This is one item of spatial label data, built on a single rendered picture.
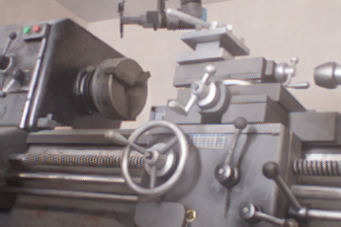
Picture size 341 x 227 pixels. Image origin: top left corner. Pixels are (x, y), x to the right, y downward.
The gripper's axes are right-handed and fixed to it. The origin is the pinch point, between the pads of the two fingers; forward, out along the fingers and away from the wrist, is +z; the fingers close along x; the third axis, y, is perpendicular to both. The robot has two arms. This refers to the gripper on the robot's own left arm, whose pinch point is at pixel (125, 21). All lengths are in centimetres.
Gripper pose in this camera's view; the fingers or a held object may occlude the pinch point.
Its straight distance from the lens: 218.3
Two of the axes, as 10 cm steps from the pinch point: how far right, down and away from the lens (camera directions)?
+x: -2.0, 0.3, 9.8
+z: -9.8, 0.6, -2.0
